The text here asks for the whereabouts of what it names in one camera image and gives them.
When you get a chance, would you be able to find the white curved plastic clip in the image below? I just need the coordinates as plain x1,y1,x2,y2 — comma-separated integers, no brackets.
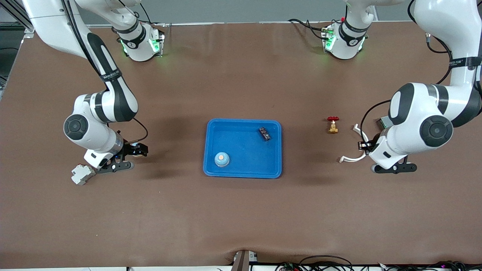
339,124,371,163

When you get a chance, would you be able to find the white circuit breaker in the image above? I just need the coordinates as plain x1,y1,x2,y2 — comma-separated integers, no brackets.
71,164,96,186

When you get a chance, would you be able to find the blue plastic tray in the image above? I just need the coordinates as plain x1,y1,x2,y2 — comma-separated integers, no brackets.
203,119,282,179

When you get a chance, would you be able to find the brown table mat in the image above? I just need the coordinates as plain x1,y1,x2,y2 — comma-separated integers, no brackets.
0,21,482,268

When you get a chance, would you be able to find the grey metal table clamp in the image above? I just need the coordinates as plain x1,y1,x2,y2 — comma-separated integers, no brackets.
230,250,259,271

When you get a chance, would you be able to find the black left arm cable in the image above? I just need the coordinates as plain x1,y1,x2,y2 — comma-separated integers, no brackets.
360,0,452,145

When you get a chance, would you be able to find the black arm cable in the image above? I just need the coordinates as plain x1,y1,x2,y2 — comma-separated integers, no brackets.
360,0,452,145
62,0,148,146

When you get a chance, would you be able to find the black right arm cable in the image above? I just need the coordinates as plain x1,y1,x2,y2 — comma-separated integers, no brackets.
62,0,148,146

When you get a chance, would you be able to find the black cable bundle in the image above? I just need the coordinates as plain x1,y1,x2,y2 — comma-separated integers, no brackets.
378,260,482,271

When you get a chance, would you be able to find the black looped cable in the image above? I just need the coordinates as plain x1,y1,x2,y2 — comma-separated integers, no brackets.
299,255,353,271

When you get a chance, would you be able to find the black right base cable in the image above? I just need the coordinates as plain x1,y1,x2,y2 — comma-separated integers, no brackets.
140,3,166,27

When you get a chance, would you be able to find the black base cable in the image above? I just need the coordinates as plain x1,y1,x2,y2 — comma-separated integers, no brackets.
140,3,166,27
288,18,328,41

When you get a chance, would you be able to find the black left base cable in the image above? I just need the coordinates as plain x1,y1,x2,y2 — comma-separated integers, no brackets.
288,18,328,41

